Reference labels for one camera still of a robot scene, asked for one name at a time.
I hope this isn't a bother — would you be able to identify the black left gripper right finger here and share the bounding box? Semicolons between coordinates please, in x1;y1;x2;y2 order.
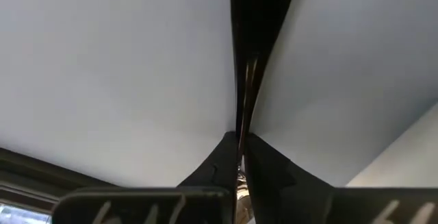
244;132;335;224

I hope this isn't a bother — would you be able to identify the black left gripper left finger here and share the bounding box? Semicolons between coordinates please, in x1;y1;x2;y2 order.
177;131;240;224

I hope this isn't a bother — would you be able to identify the black metal table frame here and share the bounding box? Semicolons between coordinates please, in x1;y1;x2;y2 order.
0;147;116;214

